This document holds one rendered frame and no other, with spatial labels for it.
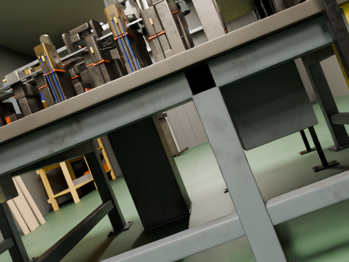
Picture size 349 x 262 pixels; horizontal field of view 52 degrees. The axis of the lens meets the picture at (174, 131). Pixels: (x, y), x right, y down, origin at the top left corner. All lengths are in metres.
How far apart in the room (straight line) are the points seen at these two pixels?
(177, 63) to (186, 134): 7.04
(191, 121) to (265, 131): 6.74
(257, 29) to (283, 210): 0.49
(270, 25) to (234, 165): 0.38
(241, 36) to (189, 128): 7.04
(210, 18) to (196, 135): 6.62
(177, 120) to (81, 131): 6.98
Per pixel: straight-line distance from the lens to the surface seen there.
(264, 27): 0.99
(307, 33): 1.05
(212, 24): 1.44
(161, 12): 1.24
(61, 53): 2.16
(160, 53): 1.40
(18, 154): 1.12
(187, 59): 0.96
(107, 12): 1.47
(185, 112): 7.98
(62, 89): 1.57
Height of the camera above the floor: 0.52
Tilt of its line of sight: level
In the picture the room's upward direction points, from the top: 21 degrees counter-clockwise
